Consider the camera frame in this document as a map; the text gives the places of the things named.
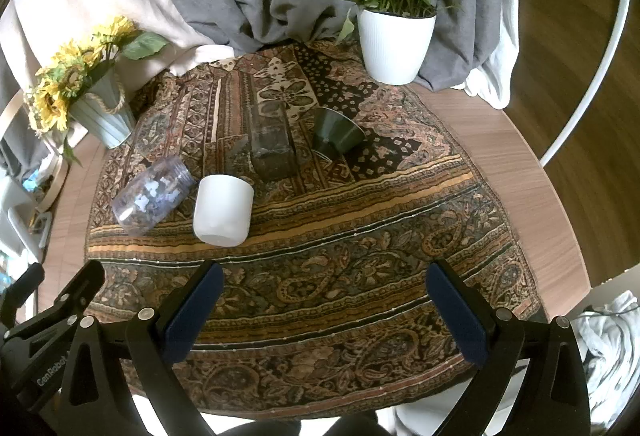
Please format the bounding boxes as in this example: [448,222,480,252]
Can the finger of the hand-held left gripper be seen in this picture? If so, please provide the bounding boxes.
[0,260,107,416]
[0,262,46,332]

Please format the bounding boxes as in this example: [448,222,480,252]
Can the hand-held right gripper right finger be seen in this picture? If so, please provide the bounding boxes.
[426,258,595,436]

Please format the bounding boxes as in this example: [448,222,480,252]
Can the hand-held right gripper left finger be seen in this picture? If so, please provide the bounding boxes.
[54,261,226,436]

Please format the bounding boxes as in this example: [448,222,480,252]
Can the white cup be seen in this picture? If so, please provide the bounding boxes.
[192,174,255,247]

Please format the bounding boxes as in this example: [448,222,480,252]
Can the square clear glass cup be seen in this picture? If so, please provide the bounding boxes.
[247,101,297,182]

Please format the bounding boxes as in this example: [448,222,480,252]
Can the dark green cup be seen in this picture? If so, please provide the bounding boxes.
[310,107,365,155]

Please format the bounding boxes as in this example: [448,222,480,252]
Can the white plastic rack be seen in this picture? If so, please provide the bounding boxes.
[0,176,53,264]

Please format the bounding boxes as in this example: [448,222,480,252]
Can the clear plastic jar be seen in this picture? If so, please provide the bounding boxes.
[111,156,196,237]

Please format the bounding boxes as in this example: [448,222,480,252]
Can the patterned paisley tablecloth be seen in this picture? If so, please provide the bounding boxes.
[84,40,544,420]

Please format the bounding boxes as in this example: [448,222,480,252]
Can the crumpled white clothing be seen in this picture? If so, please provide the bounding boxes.
[570,291,640,428]

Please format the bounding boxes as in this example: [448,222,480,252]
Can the sunflowers in pale green bucket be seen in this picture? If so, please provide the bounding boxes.
[22,16,169,167]

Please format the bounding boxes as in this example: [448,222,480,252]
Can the white curved tube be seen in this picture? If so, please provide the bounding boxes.
[538,0,632,167]

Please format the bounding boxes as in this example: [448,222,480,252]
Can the white curtain cloth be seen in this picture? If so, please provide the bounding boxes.
[450,0,522,111]

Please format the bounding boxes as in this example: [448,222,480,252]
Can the green plant in white pot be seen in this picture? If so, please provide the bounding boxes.
[333,0,454,85]

